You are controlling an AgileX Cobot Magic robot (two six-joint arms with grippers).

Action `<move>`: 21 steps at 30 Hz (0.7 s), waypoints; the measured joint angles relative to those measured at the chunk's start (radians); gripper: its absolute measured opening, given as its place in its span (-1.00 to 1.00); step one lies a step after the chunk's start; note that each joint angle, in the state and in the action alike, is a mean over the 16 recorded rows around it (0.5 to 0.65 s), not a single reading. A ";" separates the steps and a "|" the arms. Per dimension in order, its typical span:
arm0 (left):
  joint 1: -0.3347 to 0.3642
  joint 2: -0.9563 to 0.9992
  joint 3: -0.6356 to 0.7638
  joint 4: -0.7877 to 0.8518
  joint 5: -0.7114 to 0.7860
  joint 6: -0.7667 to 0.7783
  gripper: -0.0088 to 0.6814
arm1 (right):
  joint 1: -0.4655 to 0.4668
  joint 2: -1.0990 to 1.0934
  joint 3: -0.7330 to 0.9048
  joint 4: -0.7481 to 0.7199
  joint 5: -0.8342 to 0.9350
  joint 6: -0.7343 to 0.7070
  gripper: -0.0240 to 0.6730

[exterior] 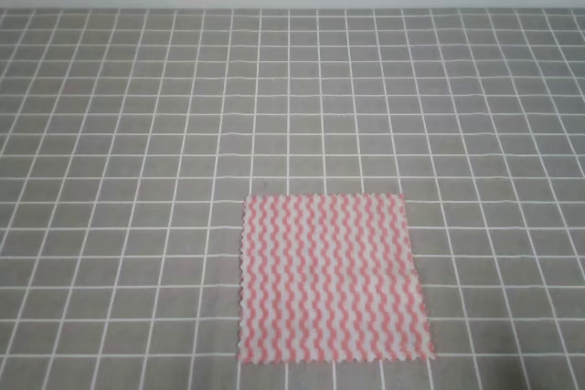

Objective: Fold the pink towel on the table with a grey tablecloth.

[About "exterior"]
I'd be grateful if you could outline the pink white wavy towel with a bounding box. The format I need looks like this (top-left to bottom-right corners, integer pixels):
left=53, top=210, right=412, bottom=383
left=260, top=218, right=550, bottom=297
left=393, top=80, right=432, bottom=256
left=238, top=194, right=435, bottom=364

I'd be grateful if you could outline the grey checked tablecloth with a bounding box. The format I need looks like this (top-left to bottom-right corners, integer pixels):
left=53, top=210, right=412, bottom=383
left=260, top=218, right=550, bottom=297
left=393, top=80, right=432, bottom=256
left=1, top=8, right=584, bottom=389

